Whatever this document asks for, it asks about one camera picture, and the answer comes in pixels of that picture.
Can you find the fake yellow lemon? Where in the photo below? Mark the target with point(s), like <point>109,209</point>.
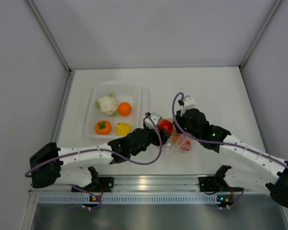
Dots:
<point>123,129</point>

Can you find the fake orange fruit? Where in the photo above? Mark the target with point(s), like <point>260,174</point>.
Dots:
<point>124,109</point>

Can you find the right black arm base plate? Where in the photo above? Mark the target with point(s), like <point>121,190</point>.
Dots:
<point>209,184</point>

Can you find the white plastic basket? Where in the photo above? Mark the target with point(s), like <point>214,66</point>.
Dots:
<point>123,92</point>

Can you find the clear zip top bag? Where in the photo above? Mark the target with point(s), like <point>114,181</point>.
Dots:
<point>170,146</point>

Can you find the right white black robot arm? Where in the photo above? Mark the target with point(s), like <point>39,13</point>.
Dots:
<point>268,174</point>

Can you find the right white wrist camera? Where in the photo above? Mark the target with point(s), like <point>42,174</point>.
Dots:
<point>186,103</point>

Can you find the white slotted cable duct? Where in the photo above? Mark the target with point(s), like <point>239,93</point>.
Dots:
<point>133,199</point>

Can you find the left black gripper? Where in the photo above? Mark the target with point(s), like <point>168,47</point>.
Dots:
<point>156,142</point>

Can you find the fake red strawberry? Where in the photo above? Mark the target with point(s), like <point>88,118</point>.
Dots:
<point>186,146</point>

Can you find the fake orange bell pepper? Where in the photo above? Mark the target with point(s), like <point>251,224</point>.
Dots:
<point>103,127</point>

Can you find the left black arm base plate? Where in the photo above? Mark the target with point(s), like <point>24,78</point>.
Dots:
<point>104,184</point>

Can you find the fake red tomato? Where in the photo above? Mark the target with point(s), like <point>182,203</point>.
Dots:
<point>166,125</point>

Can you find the aluminium mounting rail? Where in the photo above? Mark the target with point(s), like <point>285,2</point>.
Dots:
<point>145,184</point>

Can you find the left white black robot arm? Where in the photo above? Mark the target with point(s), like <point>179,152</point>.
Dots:
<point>54,165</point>

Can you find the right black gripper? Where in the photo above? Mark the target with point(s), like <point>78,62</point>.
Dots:
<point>179,119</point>

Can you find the fake white cauliflower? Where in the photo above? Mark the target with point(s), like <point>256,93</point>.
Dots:
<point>107,105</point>

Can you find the small yellow fake fruit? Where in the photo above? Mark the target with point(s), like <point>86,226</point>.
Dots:
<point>176,139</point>

